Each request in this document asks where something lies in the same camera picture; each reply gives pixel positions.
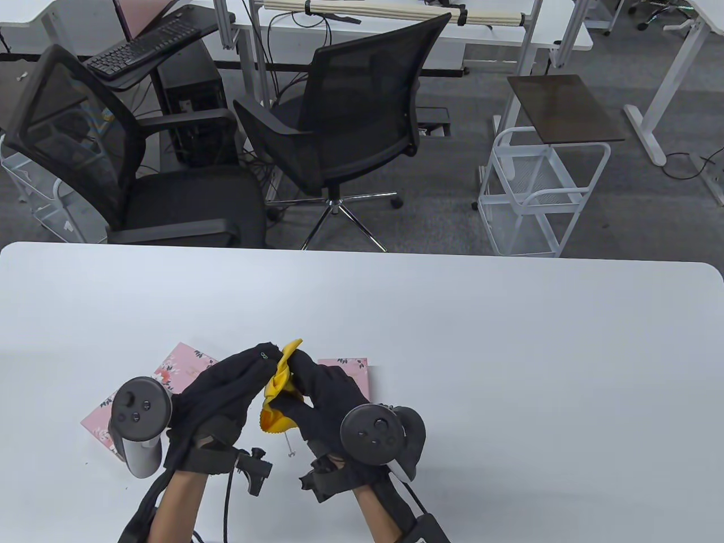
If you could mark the person's left hand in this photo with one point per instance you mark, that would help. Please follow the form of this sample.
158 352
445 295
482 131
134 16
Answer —
220 384

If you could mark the person's right hand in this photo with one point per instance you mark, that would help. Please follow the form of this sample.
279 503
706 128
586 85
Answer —
328 396

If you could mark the pink floral jewelry box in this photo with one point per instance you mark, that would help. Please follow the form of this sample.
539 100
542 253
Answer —
353 367
99 421
181 365

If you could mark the grey hand controller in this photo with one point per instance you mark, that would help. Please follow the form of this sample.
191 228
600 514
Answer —
370 432
138 407

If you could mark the yellow cleaning cloth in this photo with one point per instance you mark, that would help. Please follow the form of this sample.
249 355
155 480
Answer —
276 419

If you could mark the black left forearm module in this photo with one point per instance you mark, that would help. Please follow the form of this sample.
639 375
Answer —
131 529

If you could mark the black right forearm module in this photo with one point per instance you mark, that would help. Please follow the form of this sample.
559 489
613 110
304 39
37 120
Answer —
430 531

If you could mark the person's right forearm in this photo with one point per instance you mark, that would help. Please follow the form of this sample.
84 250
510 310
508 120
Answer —
379 512

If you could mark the person's left forearm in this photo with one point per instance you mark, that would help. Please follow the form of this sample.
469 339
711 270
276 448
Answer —
181 503

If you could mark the black mesh office chair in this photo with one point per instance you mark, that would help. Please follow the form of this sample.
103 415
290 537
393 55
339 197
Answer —
186 203

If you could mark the black computer tower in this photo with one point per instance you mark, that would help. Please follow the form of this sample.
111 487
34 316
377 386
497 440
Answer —
192 96

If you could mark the floor power box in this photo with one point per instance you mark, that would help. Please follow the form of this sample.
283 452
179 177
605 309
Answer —
432 117

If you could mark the black chair with chrome base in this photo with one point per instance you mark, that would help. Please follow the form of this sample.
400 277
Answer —
350 96

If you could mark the black keyboard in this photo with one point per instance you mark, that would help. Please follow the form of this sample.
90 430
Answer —
141 48

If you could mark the brown board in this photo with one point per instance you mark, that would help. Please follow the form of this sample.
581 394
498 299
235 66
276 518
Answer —
565 107

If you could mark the white desk with angled leg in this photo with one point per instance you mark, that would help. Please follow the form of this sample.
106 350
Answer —
674 68

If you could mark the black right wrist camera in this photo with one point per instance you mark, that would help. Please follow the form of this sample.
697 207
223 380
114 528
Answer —
328 481

